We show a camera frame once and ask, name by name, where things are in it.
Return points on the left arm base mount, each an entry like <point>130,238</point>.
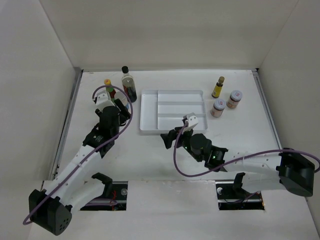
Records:
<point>113,200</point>

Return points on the orange spice jar front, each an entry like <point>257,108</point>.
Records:
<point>218,107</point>

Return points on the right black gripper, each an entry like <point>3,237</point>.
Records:
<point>168,138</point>

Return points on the orange spice jar back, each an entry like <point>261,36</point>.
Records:
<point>234,99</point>

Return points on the dark soy sauce bottle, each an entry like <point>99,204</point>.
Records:
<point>128,84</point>

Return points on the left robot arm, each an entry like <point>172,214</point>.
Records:
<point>52,208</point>

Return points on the white divided organizer tray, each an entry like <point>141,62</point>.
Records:
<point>162,110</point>

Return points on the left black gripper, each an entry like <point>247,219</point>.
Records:
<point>122,109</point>

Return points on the white granule jar blue label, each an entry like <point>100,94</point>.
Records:
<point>119,95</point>

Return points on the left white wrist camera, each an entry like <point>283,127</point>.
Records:
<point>103,99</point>

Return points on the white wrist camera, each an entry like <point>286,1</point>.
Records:
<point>103,99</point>
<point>190,121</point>

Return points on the orange spice jar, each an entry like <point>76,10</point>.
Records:
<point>218,107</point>
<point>234,99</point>

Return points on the small yellow oil bottle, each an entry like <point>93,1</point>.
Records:
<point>218,87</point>

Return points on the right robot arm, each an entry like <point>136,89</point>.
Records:
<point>278,169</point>

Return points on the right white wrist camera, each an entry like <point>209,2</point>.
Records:
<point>190,121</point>

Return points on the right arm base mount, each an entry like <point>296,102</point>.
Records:
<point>237,200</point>

